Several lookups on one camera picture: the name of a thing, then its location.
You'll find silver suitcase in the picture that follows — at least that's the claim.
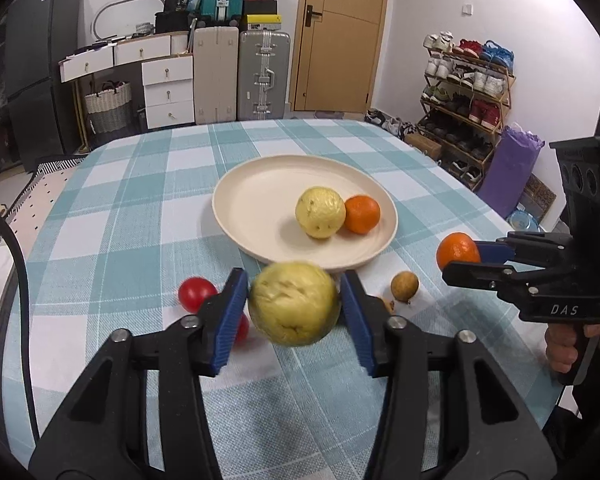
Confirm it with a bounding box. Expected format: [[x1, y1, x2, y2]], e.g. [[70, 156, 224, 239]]
[[238, 30, 291, 122]]

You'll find brown doormat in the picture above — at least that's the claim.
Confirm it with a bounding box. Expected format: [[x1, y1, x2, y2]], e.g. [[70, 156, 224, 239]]
[[522, 174, 557, 223]]

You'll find blue bowl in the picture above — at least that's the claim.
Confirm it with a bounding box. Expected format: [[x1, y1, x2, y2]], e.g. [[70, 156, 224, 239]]
[[507, 209, 541, 232]]

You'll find purple bag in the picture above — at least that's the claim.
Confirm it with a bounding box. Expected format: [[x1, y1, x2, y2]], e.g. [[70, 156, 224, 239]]
[[477, 125, 545, 220]]

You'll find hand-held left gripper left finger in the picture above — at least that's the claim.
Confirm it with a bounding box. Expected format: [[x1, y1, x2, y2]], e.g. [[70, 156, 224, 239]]
[[27, 267, 251, 480]]

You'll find yellow guava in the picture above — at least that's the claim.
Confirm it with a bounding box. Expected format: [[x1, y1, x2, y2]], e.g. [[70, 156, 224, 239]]
[[295, 186, 347, 239], [248, 261, 341, 347]]

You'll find cream round plate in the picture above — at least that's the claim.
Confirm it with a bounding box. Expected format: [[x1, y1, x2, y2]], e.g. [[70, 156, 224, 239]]
[[212, 155, 398, 275]]

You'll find beige suitcase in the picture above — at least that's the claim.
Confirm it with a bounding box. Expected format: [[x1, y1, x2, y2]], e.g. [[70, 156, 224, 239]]
[[193, 26, 240, 126]]

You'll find dark grey fridge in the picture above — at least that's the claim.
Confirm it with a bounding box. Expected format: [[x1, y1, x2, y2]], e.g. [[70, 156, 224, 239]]
[[2, 0, 81, 171]]

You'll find person's right forearm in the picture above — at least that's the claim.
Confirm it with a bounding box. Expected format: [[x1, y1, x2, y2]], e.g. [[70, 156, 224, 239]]
[[542, 332, 600, 466]]

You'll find arched mirror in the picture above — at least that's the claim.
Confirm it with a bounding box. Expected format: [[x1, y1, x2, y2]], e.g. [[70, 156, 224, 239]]
[[92, 0, 168, 41]]

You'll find yellow shoe box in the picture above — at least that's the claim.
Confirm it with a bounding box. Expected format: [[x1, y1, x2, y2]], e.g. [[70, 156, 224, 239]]
[[240, 14, 282, 32]]

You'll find patterned floor rug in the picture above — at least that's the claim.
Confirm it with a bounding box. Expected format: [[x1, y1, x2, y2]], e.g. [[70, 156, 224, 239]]
[[2, 155, 88, 248]]

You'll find wooden door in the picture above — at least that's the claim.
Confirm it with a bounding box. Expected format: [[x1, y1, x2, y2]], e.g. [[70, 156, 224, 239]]
[[290, 0, 392, 113]]

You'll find white drawer desk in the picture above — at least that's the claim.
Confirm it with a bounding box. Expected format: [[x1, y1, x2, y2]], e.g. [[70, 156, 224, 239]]
[[59, 30, 196, 131]]

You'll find black cable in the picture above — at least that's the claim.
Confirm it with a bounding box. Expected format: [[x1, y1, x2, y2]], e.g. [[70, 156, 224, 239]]
[[0, 200, 46, 441]]

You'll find wooden shoe rack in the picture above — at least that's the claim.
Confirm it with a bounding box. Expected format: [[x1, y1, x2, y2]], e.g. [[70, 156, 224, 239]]
[[415, 35, 516, 191]]

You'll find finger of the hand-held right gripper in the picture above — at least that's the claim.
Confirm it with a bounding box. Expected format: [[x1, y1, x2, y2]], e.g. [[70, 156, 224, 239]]
[[442, 261, 546, 306], [475, 231, 573, 273]]

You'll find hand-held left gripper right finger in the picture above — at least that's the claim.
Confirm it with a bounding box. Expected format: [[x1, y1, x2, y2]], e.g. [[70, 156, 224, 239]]
[[340, 270, 558, 480]]

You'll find orange tangerine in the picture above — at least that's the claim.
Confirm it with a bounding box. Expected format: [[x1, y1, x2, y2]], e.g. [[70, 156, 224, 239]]
[[436, 232, 481, 271], [343, 195, 382, 234]]

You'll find red tomato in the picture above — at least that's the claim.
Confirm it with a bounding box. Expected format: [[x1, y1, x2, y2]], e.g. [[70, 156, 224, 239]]
[[232, 312, 251, 345], [178, 277, 219, 312]]

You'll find woven laundry basket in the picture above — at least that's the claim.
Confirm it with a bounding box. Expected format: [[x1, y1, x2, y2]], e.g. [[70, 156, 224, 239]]
[[84, 81, 132, 134]]

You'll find person's right hand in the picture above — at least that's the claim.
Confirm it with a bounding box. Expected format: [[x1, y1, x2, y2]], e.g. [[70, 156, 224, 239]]
[[545, 310, 600, 375]]

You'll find black case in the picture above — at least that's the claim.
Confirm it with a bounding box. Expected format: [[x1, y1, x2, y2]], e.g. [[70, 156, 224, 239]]
[[155, 10, 191, 35]]

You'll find pile of floor shoes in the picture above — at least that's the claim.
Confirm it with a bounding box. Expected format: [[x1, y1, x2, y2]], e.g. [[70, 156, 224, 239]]
[[365, 109, 416, 136]]

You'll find cardboard box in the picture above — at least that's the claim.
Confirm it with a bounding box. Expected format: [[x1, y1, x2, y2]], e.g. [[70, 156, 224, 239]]
[[404, 132, 442, 161]]

